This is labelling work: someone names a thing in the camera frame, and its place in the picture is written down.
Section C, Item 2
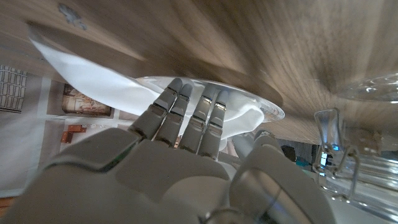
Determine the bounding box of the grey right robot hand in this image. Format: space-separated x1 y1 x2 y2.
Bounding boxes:
0 77 339 224

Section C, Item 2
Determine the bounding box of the white cloth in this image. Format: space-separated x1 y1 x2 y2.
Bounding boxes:
29 30 265 152

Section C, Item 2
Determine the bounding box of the white plastic plate gold rim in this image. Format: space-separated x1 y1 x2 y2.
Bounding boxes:
135 76 285 124

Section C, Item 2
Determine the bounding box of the clear glass jar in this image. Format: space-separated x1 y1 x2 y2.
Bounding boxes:
312 73 398 223

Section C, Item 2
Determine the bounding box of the printed bookshelf backdrop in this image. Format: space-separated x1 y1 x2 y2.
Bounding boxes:
0 63 141 198

